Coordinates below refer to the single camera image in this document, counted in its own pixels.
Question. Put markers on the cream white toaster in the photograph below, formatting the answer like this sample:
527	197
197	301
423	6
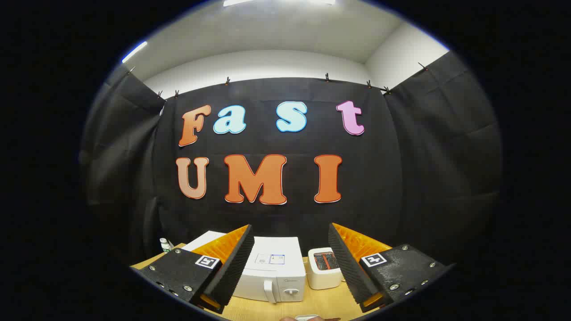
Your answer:
322	278

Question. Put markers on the black backdrop cloth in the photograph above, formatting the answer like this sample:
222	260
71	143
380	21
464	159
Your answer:
392	178

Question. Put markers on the white bottle with green label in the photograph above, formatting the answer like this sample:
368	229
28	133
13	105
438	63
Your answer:
165	246

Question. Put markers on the small white ribbed dish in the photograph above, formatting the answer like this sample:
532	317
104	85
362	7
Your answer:
307	318

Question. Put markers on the row of black cloth clips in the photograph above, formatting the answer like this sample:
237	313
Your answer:
227	81

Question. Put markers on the white microwave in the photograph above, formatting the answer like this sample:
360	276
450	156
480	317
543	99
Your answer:
276	278

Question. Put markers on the ceiling light strip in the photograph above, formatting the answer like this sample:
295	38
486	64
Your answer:
276	1
134	52

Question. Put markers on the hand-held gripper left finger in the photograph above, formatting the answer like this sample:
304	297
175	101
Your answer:
232	272

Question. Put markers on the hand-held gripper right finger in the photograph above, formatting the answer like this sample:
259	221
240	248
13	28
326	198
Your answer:
350	272

